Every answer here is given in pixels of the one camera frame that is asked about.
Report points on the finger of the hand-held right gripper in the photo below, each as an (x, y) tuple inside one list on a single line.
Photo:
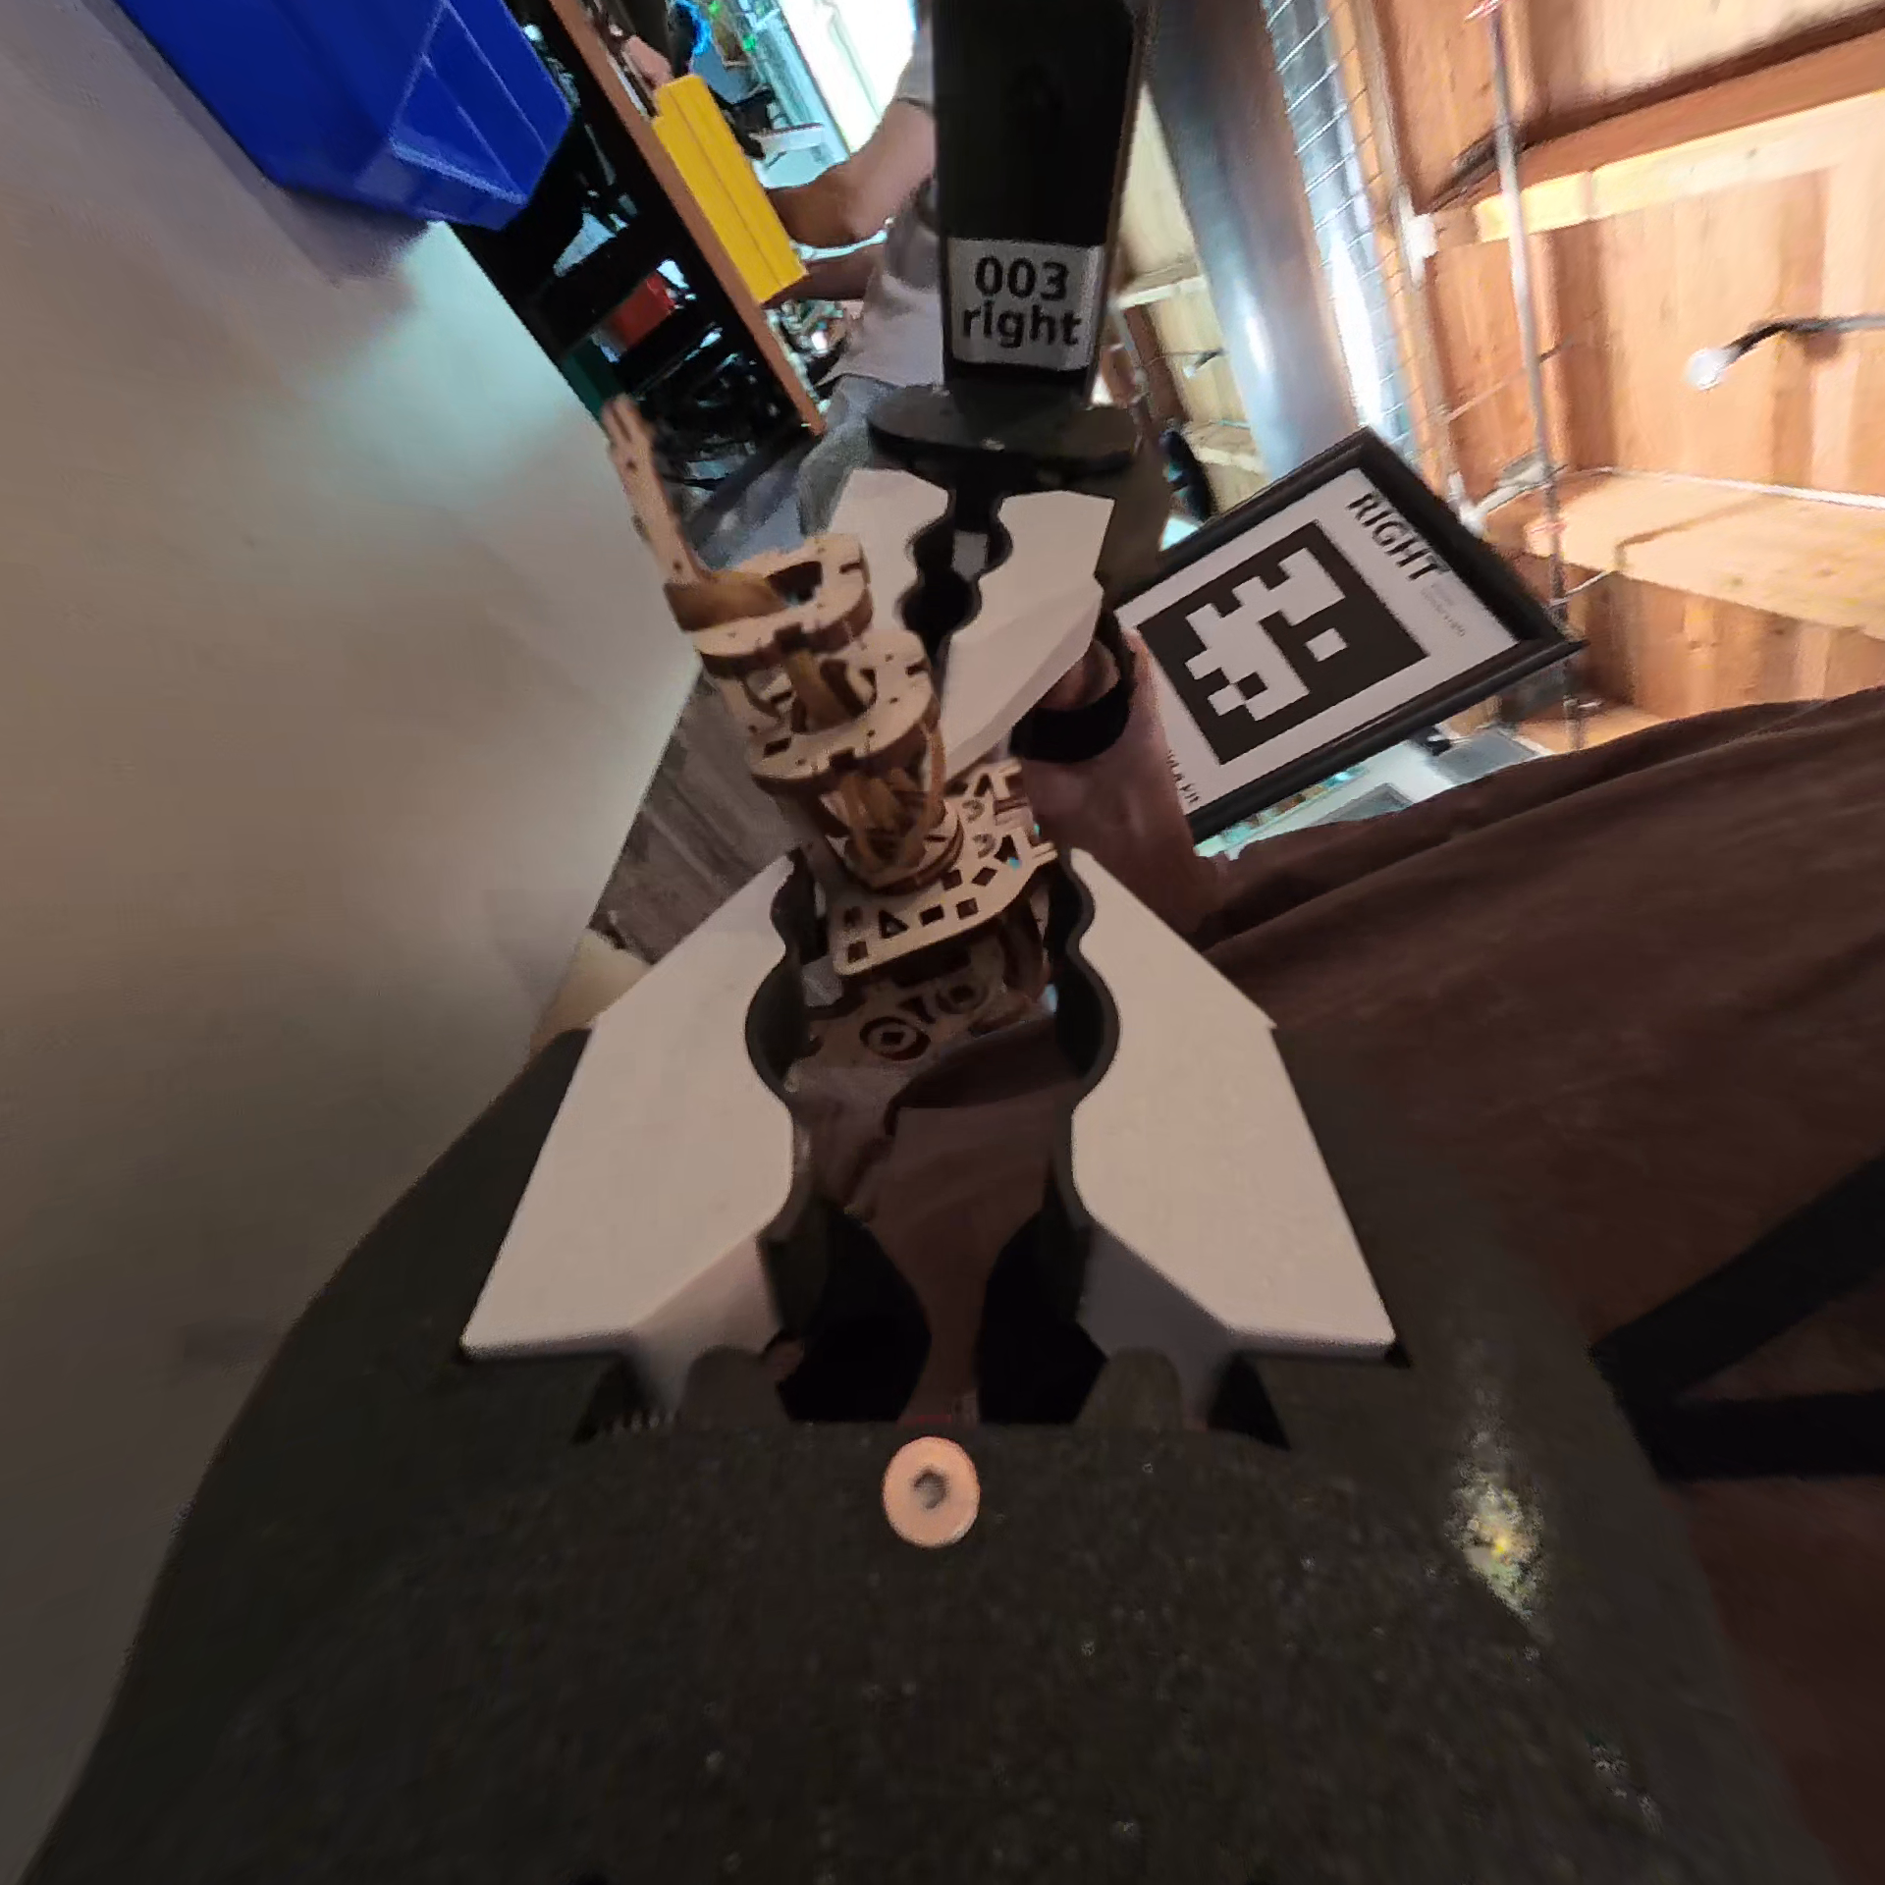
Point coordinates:
[(1046, 589), (885, 508)]

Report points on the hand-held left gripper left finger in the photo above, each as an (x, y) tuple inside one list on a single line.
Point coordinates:
[(634, 1178)]

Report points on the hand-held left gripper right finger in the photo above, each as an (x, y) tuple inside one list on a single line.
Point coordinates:
[(1223, 1178)]

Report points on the wooden mechanical model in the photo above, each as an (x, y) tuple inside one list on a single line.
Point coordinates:
[(885, 921)]

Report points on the person's right hand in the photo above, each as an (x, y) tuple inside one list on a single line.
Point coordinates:
[(1134, 838)]

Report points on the black framed sign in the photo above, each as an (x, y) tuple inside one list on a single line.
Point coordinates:
[(1282, 648)]

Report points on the yellow plastic bin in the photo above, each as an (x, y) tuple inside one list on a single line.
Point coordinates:
[(730, 190)]

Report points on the red plastic bin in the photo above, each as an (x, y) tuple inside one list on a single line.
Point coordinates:
[(645, 312)]

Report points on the green plastic bin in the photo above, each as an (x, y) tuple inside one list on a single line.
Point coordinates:
[(592, 383)]

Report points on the wooden workbench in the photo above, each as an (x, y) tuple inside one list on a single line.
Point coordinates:
[(692, 235)]

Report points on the person's brown clothing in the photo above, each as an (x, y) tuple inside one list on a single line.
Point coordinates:
[(1547, 956)]

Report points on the blue plastic bin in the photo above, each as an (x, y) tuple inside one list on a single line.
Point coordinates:
[(368, 88)]

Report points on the white light bulb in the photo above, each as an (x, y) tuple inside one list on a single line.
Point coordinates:
[(1710, 365)]

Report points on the silver ventilation duct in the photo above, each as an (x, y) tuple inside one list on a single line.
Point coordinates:
[(1268, 220)]

